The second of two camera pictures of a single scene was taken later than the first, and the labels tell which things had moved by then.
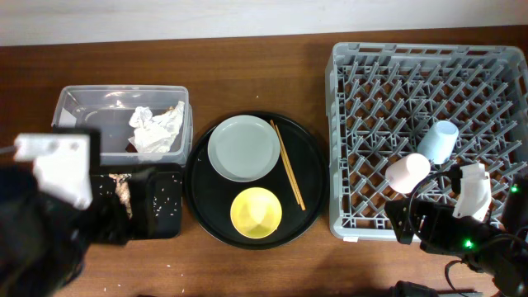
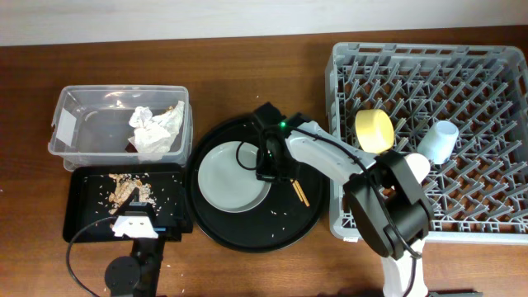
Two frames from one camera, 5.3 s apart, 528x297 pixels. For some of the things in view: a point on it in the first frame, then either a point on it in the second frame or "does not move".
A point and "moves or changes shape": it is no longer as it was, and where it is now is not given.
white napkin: (154, 131) does not move
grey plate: (243, 148) moves or changes shape
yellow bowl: (256, 213) -> (374, 130)
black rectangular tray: (164, 193) does not move
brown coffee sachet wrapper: (130, 148) does not move
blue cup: (438, 141) does not move
